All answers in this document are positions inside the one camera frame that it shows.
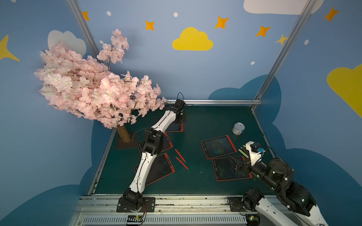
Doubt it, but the red tablet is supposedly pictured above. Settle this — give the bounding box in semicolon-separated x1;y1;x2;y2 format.
137;133;173;155
200;135;237;160
165;122;183;132
146;153;175;186
212;157;252;182

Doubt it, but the red stylus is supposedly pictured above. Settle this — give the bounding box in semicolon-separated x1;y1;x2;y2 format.
175;149;186;162
176;157;189;170

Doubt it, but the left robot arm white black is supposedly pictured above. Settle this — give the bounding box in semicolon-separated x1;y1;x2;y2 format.
120;99;186;211

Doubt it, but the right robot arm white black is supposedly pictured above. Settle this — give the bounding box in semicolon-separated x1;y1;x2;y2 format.
228;156;327;226

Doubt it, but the silver tin can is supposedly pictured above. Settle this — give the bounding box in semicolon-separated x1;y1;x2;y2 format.
232;122;245;135

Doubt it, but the right circuit board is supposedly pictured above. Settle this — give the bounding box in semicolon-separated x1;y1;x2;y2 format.
245;215;261;226

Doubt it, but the circuit board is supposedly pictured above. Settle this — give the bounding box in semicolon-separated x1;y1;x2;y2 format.
245;215;261;226
125;215;145;226

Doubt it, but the pink cherry blossom tree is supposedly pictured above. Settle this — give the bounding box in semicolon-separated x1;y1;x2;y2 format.
35;30;166;143

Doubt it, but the left circuit board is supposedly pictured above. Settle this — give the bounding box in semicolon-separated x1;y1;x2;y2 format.
125;215;145;226

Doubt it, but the aluminium back rail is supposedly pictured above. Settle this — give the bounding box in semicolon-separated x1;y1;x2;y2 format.
184;99;262;106

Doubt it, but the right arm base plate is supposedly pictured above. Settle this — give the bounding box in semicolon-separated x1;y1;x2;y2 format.
227;197;255;212

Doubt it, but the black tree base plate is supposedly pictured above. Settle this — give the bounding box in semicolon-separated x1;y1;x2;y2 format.
116;132;138;150

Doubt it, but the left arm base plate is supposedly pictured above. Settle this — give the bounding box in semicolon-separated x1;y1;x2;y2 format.
116;197;156;213

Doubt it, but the aluminium rail frame front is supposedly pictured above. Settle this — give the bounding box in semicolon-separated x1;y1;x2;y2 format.
67;194;315;226

